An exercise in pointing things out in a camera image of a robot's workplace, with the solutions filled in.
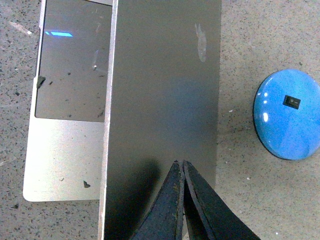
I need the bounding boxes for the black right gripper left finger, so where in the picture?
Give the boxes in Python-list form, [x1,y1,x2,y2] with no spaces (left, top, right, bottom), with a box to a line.
[131,161,185,240]

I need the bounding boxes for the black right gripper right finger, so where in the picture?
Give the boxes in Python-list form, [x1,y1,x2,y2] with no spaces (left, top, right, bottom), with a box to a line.
[183,161,259,240]

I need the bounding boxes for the silver laptop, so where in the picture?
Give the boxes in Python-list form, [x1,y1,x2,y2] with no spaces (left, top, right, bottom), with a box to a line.
[22,0,222,240]

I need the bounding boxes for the blue desk lamp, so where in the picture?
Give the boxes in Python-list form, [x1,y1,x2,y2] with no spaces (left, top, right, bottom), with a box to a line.
[252,69,320,161]

